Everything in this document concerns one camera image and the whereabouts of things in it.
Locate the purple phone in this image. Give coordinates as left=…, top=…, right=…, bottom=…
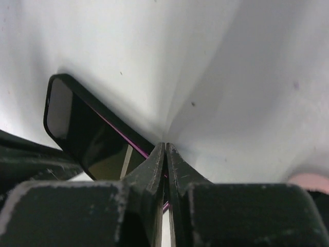
left=46, top=78, right=170, bottom=214

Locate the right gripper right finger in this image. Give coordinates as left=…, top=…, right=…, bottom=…
left=166, top=143, right=328, bottom=246

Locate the pink phone case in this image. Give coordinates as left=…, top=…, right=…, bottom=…
left=288, top=173, right=329, bottom=194

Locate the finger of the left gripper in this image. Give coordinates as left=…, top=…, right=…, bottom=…
left=1, top=130, right=83, bottom=198

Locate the black phone case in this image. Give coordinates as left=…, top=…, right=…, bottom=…
left=43, top=73, right=170, bottom=214

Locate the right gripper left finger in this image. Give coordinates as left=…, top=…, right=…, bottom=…
left=1, top=143, right=165, bottom=246

